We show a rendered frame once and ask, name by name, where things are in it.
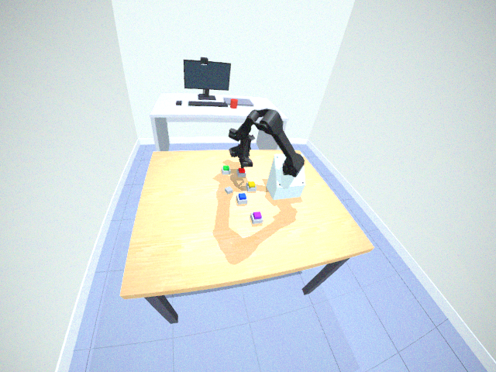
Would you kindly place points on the purple button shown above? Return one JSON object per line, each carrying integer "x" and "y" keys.
{"x": 256, "y": 218}

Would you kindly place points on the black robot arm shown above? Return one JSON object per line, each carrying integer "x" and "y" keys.
{"x": 271, "y": 123}

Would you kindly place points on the blue button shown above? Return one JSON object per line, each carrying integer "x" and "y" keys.
{"x": 241, "y": 198}

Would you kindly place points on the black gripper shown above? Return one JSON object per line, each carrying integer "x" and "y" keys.
{"x": 244, "y": 159}

